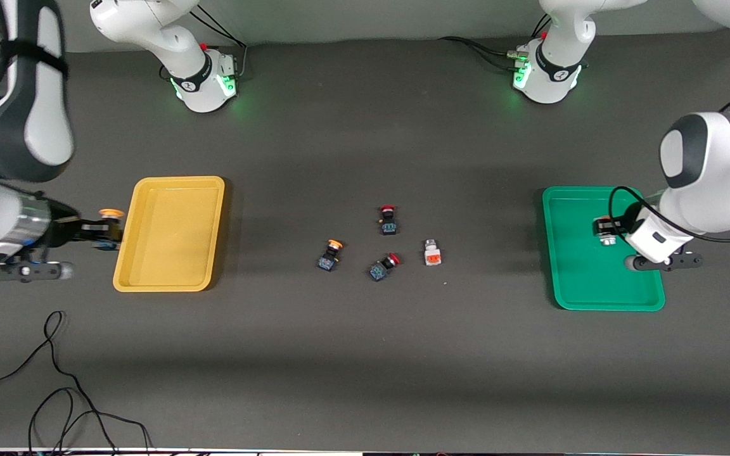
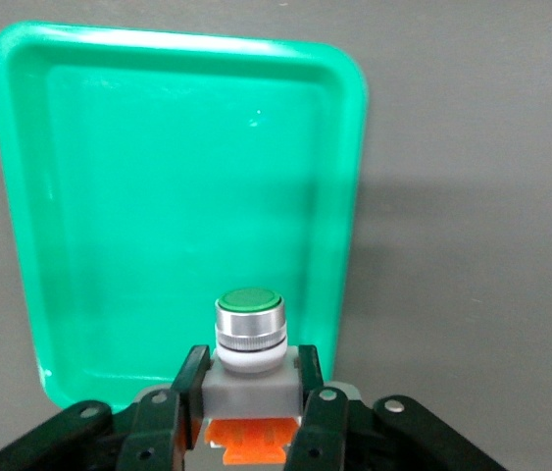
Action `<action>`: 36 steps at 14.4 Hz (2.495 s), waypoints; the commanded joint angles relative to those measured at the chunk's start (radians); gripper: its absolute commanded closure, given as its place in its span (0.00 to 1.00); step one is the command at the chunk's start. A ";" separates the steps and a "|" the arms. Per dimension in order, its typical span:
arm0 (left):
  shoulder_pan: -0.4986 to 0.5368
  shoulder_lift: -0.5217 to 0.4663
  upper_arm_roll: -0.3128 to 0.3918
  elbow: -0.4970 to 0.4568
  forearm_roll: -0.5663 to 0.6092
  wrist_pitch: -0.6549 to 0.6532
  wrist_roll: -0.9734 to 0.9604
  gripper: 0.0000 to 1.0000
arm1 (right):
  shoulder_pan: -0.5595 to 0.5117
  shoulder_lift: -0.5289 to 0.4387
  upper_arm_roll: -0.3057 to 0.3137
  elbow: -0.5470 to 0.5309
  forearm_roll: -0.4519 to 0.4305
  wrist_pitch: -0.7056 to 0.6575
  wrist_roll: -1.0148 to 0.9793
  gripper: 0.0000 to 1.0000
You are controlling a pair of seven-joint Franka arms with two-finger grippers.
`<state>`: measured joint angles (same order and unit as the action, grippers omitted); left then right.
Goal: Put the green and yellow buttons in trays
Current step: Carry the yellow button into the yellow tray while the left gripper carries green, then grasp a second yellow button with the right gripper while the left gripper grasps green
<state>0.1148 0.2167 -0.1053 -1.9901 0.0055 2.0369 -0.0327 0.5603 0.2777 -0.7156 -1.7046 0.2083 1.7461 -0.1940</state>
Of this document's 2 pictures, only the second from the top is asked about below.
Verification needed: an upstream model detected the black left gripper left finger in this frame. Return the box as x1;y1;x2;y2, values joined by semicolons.
0;344;211;471

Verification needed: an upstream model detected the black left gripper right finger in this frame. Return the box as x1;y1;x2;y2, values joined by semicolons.
282;344;507;471

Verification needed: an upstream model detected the green push button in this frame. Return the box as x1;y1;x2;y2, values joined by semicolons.
200;288;304;465

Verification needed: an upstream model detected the green plastic tray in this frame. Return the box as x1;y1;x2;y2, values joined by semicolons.
0;19;369;414

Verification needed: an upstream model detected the dark grey table mat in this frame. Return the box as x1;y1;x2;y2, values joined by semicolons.
0;0;552;471

